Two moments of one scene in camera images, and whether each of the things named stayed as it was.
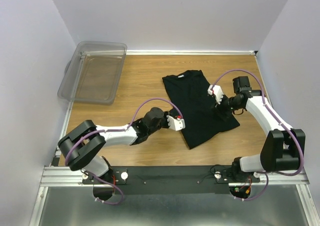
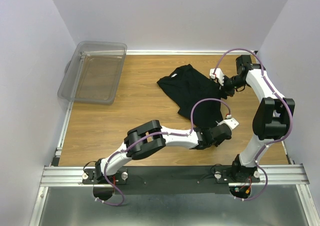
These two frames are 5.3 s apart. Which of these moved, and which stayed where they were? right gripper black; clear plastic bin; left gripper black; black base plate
Moved: right gripper black; left gripper black
Stayed: clear plastic bin; black base plate
